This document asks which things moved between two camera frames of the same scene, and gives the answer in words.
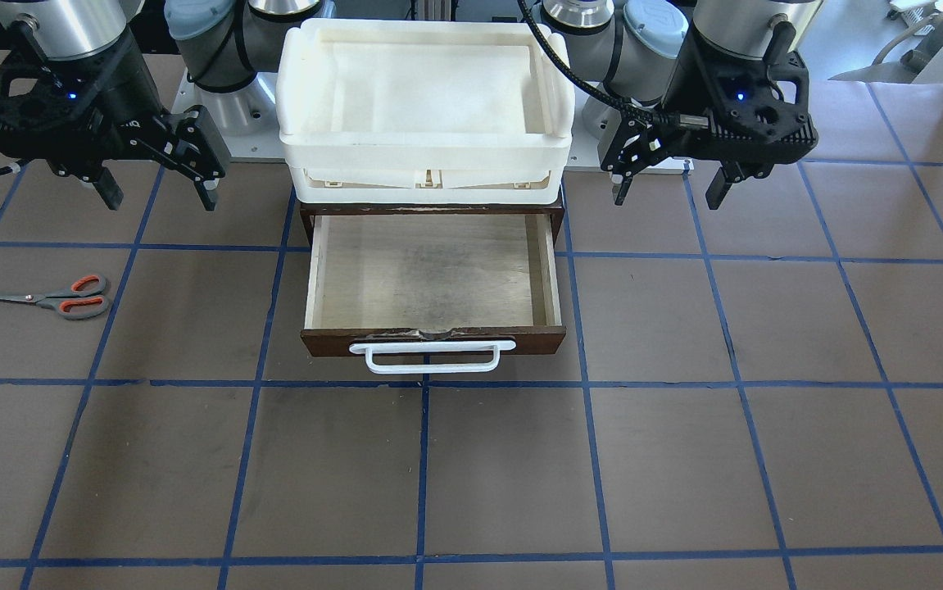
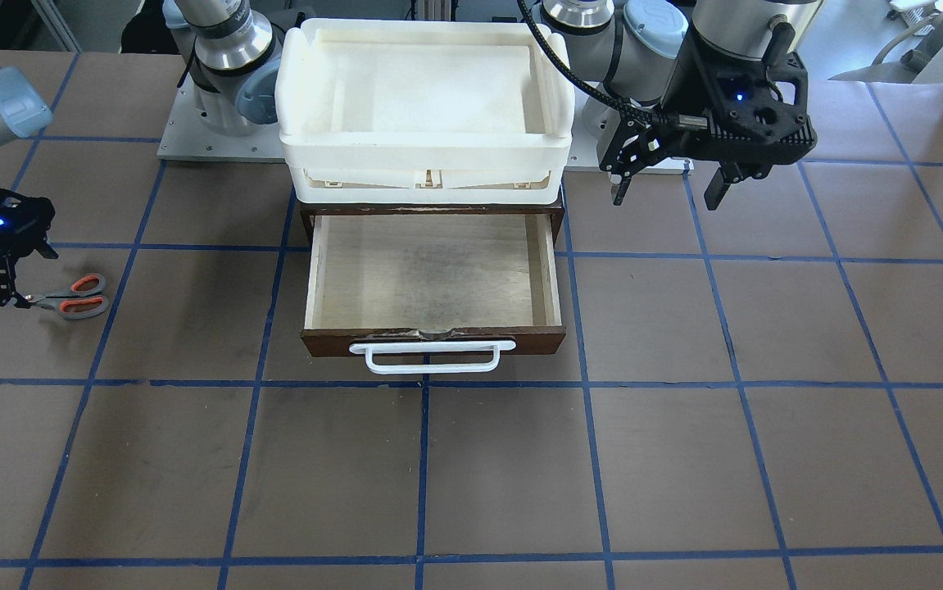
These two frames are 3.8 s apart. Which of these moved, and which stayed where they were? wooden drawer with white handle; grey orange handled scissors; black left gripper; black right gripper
Moved: black right gripper
Stayed: grey orange handled scissors; wooden drawer with white handle; black left gripper
